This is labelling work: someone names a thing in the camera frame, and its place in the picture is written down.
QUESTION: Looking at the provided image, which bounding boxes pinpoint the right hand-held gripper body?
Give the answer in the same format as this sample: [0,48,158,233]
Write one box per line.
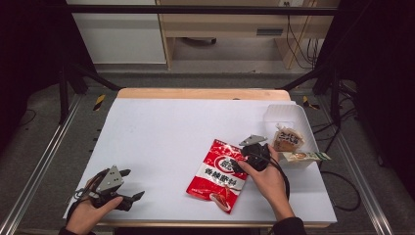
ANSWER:
[238,134,272,172]

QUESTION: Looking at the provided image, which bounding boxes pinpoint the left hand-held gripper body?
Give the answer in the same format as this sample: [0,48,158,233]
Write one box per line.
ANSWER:
[75,164,129,211]

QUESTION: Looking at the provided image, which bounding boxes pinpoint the large red seasoning packet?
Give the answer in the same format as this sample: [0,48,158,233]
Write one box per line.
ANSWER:
[185,138,250,215]

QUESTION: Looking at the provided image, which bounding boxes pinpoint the small beige spouted sauce pouch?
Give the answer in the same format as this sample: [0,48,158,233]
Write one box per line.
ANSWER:
[271,123,305,153]

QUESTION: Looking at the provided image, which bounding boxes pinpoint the green and gold sauce packet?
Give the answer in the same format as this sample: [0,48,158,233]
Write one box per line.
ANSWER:
[281,151,333,164]

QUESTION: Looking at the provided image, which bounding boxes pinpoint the clear plastic container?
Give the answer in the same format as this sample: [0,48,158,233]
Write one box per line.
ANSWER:
[262,103,321,170]

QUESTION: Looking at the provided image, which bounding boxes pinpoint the person's right hand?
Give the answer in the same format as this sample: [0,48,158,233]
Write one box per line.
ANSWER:
[237,145,296,222]

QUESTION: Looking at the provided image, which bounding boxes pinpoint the person's left hand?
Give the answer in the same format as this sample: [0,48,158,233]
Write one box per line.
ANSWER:
[66,177,124,235]

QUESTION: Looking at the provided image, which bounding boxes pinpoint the white paper sheet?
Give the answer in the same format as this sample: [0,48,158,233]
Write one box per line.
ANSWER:
[63,97,338,225]

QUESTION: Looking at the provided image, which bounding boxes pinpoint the yellow and black tape strip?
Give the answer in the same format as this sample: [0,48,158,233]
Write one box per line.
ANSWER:
[92,93,108,113]
[300,95,321,111]

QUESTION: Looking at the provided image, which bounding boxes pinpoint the wooden table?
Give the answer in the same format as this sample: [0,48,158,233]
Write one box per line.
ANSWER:
[87,87,331,229]

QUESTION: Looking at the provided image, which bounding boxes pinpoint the light wooden desk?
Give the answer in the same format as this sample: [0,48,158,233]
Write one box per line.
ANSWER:
[156,0,341,71]

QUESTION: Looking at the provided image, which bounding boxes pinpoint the white cabinet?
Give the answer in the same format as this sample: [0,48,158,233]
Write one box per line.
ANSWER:
[66,0,167,66]

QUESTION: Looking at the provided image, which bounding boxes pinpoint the black curtain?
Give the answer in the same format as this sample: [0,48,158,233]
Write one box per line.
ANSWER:
[315,0,415,200]
[0,0,98,155]

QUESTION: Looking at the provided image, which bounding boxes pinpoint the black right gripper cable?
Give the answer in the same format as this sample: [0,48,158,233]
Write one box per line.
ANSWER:
[253,153,292,201]

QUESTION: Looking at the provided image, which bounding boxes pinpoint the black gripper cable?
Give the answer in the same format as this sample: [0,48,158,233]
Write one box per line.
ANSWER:
[253,153,292,201]
[66,186,99,223]

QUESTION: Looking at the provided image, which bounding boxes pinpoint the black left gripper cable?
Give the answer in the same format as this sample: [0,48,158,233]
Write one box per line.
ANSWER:
[66,186,99,223]

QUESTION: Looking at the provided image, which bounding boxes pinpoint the aluminium rail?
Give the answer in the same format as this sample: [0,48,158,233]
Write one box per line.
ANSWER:
[316,95,395,235]
[0,93,83,235]

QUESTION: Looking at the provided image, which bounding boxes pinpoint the black slanted frame strut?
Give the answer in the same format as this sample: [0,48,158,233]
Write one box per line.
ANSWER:
[279,60,343,127]
[58,61,122,125]

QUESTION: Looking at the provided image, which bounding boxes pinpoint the thin black floor cable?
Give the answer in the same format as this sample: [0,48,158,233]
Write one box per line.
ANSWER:
[15,108,38,129]

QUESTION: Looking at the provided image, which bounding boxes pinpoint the black floor cable loop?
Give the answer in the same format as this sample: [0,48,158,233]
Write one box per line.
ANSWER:
[312,107,362,213]

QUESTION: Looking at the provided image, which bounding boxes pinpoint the hanging black desk cables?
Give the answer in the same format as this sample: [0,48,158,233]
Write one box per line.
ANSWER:
[285,2,323,71]

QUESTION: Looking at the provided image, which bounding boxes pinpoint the black horizontal frame bar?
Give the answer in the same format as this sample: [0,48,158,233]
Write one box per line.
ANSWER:
[67,4,339,17]

